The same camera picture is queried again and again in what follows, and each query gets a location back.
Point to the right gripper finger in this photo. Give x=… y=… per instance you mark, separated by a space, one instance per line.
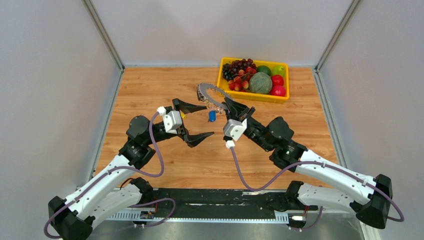
x=231 y=104
x=239 y=115

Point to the red cherry bunch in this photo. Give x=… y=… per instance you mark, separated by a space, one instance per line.
x=239 y=79

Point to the pink red peach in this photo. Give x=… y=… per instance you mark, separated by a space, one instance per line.
x=278 y=90

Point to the aluminium frame post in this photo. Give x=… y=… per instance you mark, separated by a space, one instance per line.
x=337 y=33
x=96 y=19

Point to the red apple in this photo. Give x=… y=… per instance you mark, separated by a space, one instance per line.
x=277 y=80

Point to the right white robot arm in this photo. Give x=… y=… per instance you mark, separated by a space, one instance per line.
x=369 y=198

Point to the dark grape bunch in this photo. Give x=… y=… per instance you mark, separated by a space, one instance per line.
x=238 y=68

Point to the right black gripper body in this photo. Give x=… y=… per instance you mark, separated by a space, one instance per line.
x=255 y=134

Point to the light green pear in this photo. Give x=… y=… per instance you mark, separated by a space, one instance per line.
x=279 y=70

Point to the green netted melon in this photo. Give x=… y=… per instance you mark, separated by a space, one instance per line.
x=260 y=83

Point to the blue tagged key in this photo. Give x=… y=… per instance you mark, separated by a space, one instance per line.
x=212 y=116

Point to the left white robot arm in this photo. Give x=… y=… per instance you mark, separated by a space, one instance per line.
x=75 y=216

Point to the left aluminium frame post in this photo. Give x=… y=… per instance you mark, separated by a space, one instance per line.
x=96 y=19

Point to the dark green lime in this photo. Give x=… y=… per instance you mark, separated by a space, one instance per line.
x=264 y=69

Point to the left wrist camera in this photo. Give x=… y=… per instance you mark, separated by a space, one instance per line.
x=172 y=120

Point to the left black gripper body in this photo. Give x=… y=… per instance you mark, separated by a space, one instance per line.
x=181 y=131

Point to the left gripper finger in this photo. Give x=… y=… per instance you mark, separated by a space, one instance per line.
x=194 y=140
x=185 y=107

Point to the right aluminium frame post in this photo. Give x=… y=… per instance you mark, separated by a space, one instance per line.
x=337 y=33

